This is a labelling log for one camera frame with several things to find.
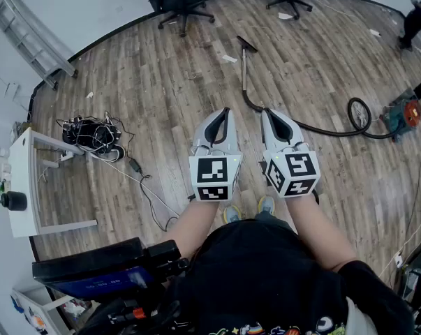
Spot black power adapter with cable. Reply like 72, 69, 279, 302
126, 157, 182, 232

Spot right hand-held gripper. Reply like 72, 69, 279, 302
260, 107, 321, 200

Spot person's right shoe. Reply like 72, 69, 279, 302
258, 195, 276, 216

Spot teal vacuum cleaner red lid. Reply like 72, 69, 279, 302
380, 94, 421, 143

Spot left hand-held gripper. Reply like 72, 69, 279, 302
188, 107, 244, 202

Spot black round jar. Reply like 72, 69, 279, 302
0, 191, 28, 211

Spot black chest-mounted tablet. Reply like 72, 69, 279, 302
31, 237, 190, 300

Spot aluminium ladder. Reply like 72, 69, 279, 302
0, 0, 79, 91

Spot chrome vacuum wand with nozzle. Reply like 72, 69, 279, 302
236, 35, 258, 92

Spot white cable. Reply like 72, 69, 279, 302
87, 154, 180, 218

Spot tangle of black cables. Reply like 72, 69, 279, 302
55, 112, 127, 163

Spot black vacuum hose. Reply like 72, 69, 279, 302
242, 88, 396, 140

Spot black rig with orange plug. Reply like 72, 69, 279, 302
105, 300, 182, 335

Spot person's right forearm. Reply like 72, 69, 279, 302
285, 188, 358, 272

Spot person's left forearm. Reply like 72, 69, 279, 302
161, 198, 219, 258

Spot person's torso black shirt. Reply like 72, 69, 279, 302
79, 218, 415, 335

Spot person's dark shorts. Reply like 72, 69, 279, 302
253, 210, 295, 232

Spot person's shoe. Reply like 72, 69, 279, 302
223, 204, 242, 225
258, 195, 276, 216

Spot person's left shoe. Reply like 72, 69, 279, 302
223, 204, 242, 225

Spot white desk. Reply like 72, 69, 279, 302
8, 127, 98, 239

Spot white table with clutter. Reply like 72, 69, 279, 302
10, 286, 92, 335

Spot black metal rack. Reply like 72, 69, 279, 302
397, 242, 421, 335

